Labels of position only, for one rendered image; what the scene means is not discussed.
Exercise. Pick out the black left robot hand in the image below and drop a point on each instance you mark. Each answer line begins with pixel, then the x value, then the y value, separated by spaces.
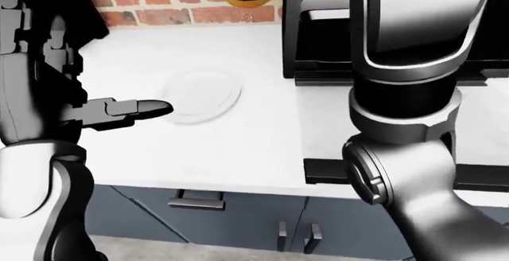
pixel 36 94

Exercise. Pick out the white round plate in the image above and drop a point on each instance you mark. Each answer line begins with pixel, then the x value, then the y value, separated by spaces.
pixel 203 97

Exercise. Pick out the dark blue base cabinet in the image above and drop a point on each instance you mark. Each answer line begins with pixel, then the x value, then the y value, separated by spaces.
pixel 246 222

